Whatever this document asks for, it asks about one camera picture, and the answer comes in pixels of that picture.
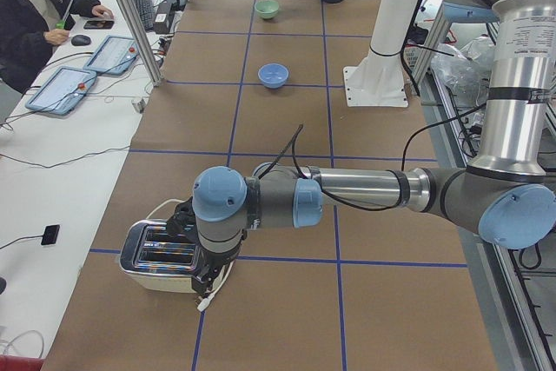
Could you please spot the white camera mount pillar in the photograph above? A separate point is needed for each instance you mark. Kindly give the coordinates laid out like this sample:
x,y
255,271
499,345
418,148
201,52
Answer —
x,y
378,80

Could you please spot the black computer mouse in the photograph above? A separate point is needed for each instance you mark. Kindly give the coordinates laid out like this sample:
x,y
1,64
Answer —
x,y
80,40

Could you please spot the blue bowl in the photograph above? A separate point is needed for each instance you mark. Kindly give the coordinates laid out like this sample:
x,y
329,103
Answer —
x,y
273,75

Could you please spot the black smartphone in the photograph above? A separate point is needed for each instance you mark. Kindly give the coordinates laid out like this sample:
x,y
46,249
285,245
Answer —
x,y
99,24

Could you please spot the green bowl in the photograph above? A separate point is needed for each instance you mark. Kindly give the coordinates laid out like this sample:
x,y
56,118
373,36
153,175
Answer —
x,y
267,9

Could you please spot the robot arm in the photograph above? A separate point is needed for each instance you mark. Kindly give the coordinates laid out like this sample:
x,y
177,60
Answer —
x,y
500,195

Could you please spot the black keyboard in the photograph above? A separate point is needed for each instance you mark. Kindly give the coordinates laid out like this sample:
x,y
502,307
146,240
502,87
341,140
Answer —
x,y
145,10

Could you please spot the small black square device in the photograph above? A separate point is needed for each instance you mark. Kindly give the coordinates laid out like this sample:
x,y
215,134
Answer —
x,y
50,235

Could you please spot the person in black jacket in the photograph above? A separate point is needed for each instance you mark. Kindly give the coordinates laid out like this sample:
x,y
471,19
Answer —
x,y
31,30

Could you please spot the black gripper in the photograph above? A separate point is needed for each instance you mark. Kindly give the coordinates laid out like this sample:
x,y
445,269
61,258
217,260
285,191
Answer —
x,y
218,261

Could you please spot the near blue teach pendant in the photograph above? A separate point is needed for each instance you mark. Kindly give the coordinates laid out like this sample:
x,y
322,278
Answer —
x,y
61,93

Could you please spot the far blue teach pendant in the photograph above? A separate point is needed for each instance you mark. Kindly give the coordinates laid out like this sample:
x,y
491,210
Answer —
x,y
113,56

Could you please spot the cream and chrome toaster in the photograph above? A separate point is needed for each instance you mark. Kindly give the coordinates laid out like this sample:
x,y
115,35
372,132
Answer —
x,y
162,262

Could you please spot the blue teach pendant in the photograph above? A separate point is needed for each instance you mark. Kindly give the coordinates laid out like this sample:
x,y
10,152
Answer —
x,y
61,93
113,56

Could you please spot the aluminium frame post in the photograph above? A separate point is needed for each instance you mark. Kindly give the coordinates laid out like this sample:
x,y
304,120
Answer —
x,y
132,19

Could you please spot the clear plastic bag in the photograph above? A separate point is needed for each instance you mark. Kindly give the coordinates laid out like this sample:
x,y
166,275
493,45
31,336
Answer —
x,y
466,72

